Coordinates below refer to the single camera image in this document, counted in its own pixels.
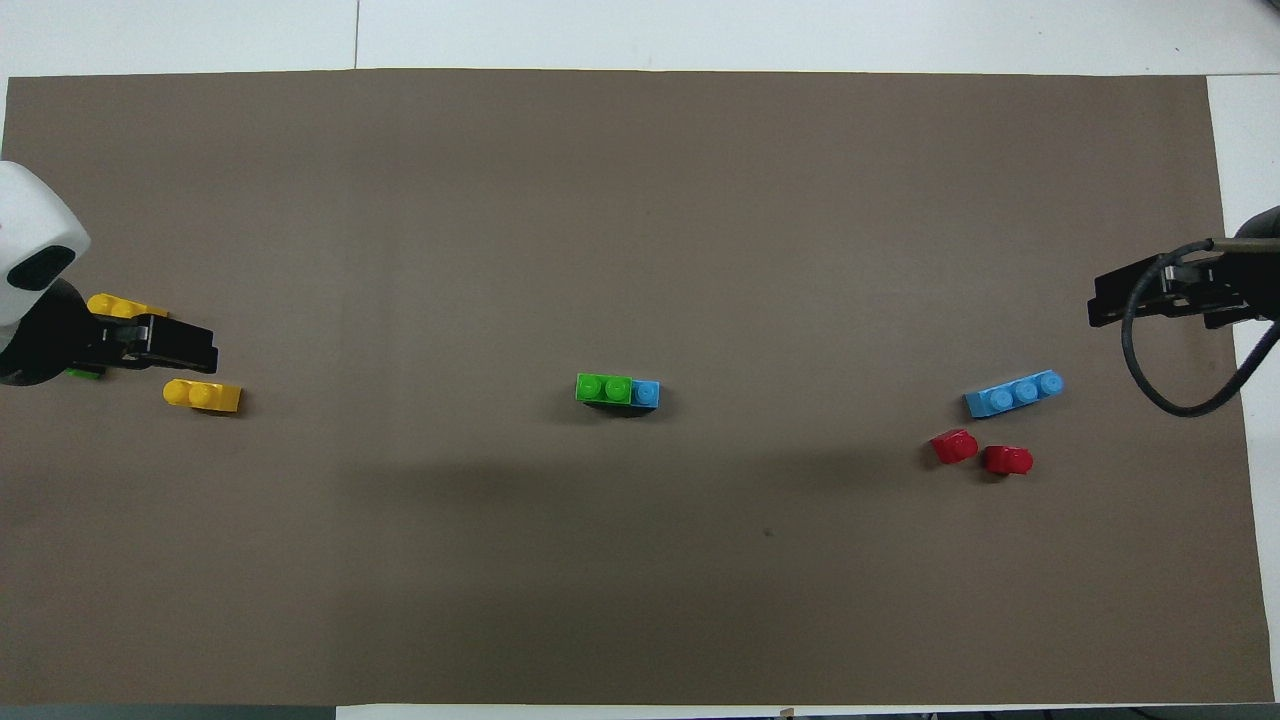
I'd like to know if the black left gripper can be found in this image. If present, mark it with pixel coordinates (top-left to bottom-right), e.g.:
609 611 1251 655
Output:
0 280 219 387

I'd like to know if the blue three-stud block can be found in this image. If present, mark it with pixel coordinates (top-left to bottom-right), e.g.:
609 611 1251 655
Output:
585 380 662 417
963 370 1065 419

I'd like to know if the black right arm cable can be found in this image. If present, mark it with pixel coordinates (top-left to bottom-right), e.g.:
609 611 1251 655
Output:
1121 238 1280 418

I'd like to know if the brown table mat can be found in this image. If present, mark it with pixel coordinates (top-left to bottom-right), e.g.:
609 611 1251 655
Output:
0 68 1276 707

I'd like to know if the yellow two-stud block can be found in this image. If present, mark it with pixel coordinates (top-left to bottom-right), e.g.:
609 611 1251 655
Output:
87 293 169 322
163 379 243 414

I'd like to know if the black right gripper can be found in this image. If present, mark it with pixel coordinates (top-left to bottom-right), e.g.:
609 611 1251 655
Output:
1088 245 1280 331

